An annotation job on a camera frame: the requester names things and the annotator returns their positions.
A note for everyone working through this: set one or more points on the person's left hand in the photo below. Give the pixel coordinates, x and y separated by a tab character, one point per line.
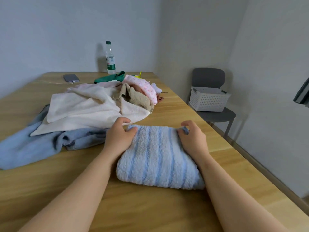
119	140

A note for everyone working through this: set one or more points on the person's right hand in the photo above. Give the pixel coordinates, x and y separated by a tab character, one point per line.
195	142

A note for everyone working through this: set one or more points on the white plastic basket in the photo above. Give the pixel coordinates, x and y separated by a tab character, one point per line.
208	101

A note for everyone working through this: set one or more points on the light blue striped towel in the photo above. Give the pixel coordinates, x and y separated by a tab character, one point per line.
157	161

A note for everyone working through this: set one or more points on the tan brown towel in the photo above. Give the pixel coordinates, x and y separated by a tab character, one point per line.
140	99

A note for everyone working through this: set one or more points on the cream white towel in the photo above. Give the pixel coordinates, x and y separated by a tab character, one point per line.
84	106

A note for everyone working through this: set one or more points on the pink dotted cloth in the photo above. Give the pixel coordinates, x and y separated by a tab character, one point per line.
144	85

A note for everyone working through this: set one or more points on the green cloth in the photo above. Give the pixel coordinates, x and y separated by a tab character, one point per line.
106	78

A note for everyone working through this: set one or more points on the lilac dotted white cloth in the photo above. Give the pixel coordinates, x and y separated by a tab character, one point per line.
157	88

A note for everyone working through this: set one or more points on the yellow cloth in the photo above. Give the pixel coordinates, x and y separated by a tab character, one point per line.
140	74

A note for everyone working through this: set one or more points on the grey-blue towel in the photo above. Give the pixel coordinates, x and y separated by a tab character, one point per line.
24	149

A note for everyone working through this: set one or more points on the person's right forearm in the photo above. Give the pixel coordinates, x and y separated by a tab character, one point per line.
236	202

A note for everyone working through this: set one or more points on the person's left forearm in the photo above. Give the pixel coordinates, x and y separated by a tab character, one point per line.
72	198

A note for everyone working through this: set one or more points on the grey chair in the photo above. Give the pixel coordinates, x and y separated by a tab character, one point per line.
208	77

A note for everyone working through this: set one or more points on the wooden table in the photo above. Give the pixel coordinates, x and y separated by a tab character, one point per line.
60	190

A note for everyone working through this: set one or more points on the clear green-label water bottle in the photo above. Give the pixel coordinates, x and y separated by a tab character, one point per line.
110	61

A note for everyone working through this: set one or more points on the dark grey curtain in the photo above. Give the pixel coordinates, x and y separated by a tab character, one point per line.
303	94

